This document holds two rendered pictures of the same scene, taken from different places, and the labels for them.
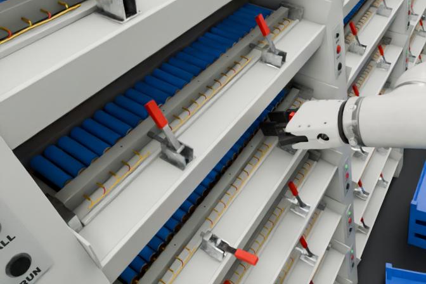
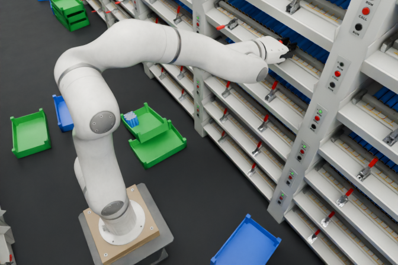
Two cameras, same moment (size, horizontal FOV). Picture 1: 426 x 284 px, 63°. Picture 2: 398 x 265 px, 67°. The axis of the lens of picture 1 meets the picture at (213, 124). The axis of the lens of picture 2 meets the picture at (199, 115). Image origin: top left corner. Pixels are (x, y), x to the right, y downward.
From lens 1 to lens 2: 113 cm
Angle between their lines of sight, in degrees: 72
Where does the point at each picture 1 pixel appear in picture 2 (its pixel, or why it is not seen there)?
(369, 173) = (350, 245)
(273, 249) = not seen: hidden behind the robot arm
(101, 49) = not seen: outside the picture
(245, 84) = not seen: outside the picture
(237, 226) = (239, 34)
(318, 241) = (272, 137)
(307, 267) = (257, 126)
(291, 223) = (263, 92)
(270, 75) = (280, 7)
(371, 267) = (287, 239)
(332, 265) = (272, 170)
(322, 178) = (289, 117)
